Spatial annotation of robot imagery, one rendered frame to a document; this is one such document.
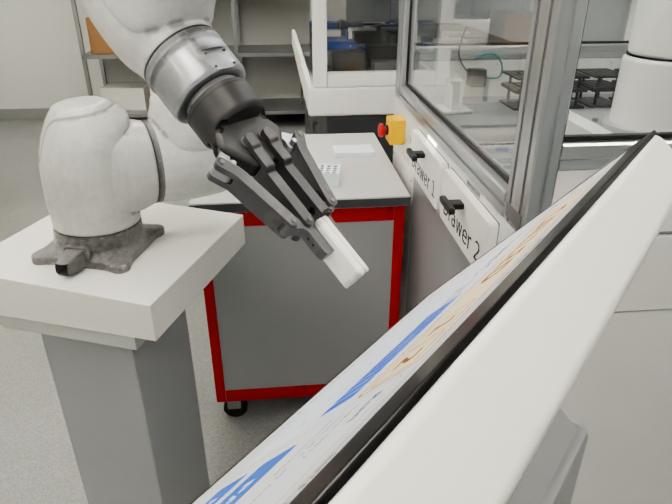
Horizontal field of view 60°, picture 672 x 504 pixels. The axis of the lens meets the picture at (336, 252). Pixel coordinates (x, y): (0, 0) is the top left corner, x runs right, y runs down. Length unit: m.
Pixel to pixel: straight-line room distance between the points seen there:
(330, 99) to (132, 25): 1.59
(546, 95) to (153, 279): 0.69
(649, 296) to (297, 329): 1.00
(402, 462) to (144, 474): 1.19
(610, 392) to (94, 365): 0.96
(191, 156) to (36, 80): 4.92
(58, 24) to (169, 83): 5.20
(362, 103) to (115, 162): 1.30
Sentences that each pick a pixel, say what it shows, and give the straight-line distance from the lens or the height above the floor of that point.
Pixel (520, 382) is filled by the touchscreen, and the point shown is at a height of 1.18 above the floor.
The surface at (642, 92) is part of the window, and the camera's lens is 0.95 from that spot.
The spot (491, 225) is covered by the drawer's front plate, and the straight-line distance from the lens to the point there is 1.01.
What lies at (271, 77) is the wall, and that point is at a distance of 5.57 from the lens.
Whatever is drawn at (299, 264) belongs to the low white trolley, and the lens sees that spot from 1.62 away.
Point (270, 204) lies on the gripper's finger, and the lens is 0.56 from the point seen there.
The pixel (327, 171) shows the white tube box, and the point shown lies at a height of 0.80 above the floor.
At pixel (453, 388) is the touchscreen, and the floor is 1.19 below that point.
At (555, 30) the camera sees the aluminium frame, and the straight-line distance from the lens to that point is 0.86.
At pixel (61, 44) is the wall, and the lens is 5.83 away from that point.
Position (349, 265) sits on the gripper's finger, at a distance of 0.57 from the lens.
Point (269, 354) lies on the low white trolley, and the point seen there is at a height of 0.26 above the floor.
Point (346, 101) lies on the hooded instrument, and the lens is 2.19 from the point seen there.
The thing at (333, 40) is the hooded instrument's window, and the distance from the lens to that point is 2.16.
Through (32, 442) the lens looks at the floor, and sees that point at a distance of 2.09.
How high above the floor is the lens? 1.33
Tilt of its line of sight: 27 degrees down
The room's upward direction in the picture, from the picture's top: straight up
